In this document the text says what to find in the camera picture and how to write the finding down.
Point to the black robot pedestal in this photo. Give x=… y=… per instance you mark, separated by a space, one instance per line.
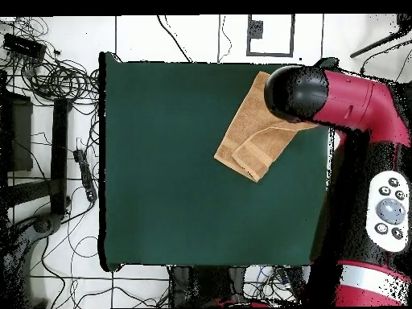
x=209 y=286

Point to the black rectangular box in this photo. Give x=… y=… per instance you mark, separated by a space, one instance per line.
x=24 y=46

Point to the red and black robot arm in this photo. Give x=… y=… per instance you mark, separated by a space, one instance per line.
x=354 y=103

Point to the dark flat panel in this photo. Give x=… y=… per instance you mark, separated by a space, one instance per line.
x=21 y=135

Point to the dark green table cloth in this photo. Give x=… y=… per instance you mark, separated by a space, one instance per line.
x=161 y=161

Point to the tan terry towel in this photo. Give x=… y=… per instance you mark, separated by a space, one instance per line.
x=251 y=135

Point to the black rod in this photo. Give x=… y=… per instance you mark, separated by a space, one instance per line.
x=379 y=43

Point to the black stand base foot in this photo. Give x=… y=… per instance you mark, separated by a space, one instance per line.
x=42 y=223

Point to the black power strip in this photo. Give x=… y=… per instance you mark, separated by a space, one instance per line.
x=86 y=177

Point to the black upright post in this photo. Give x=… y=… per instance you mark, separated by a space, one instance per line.
x=59 y=154

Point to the grey square floor frame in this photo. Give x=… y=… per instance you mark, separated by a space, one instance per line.
x=292 y=35

